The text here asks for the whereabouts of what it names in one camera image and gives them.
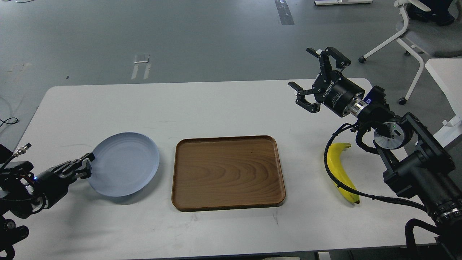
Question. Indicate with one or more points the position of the light blue plate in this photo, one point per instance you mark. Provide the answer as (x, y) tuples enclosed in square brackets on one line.
[(124, 164)]

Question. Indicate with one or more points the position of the yellow banana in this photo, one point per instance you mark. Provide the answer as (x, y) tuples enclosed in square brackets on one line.
[(337, 170)]

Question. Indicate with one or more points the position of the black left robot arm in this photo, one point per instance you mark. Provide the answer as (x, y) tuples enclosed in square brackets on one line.
[(25, 194)]

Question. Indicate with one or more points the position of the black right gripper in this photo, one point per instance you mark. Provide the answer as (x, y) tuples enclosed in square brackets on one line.
[(330, 87)]

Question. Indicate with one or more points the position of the brown wooden tray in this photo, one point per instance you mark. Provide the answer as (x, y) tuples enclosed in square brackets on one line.
[(227, 173)]

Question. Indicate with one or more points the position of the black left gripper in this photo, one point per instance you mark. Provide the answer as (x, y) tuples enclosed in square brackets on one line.
[(54, 187)]

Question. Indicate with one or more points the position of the white desk base far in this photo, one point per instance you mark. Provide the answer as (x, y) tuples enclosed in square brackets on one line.
[(341, 2)]

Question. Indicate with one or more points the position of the white office chair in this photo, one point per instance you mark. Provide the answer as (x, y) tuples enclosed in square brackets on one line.
[(422, 38)]

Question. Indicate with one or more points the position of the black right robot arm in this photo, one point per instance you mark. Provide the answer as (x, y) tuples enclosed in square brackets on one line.
[(417, 165)]

